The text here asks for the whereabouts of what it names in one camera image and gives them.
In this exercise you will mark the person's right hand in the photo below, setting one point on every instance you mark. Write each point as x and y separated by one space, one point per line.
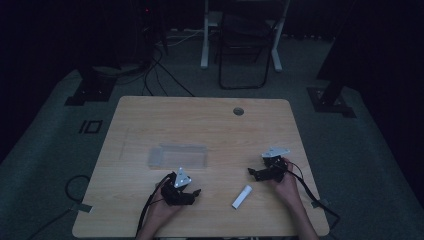
287 186

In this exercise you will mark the white tube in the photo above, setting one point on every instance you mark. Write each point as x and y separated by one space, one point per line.
242 197

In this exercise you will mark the grey table grommet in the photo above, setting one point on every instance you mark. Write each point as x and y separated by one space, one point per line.
238 111

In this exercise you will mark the black stand base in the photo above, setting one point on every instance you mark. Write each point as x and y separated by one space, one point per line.
330 100
90 88

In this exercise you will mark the white desk frame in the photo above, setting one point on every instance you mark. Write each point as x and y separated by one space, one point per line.
241 35

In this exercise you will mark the person's left hand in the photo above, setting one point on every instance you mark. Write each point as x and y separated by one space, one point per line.
163 208

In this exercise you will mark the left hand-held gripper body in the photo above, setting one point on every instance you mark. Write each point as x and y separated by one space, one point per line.
177 191

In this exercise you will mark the clear plastic box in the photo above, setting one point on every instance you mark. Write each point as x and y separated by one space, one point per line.
178 155

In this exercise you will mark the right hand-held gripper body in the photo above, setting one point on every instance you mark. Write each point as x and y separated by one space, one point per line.
274 165

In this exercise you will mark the black folding chair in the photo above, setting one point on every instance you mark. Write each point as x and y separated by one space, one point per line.
245 50

